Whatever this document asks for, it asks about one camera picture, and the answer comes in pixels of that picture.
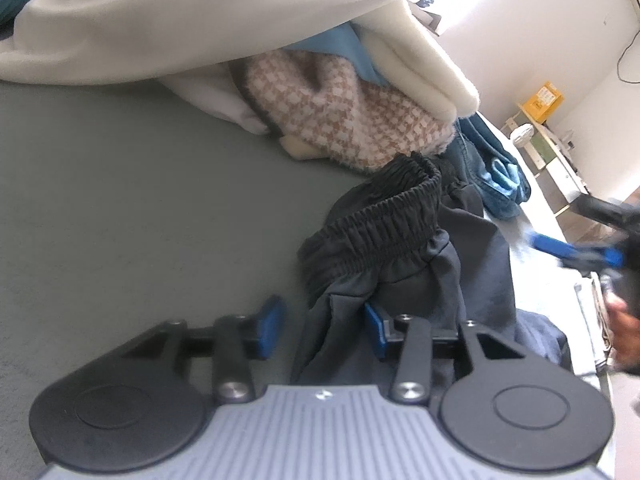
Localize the cream white fleece garment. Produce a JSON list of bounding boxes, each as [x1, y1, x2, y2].
[[1, 0, 480, 122]]

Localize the person's right hand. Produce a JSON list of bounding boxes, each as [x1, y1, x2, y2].
[[604, 292, 640, 372]]

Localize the blue denim jeans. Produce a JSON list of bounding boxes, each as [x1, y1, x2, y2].
[[444, 113, 532, 220]]

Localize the pink houndstooth knit garment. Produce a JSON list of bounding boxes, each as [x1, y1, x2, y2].
[[230, 49, 456, 172]]

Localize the white round fan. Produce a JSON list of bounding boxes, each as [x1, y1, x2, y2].
[[510, 122, 536, 148]]

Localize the light blue garment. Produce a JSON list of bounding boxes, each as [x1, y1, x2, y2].
[[284, 23, 388, 87]]

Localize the black wall cable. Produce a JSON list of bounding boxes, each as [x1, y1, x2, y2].
[[615, 29, 640, 85]]

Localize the yellow box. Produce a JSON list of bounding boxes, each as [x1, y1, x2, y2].
[[522, 81, 564, 124]]

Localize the dark navy elastic-waist trousers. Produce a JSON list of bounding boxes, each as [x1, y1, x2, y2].
[[292, 153, 572, 388]]

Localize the white and green side table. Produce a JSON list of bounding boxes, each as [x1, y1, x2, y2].
[[501, 103, 588, 218]]

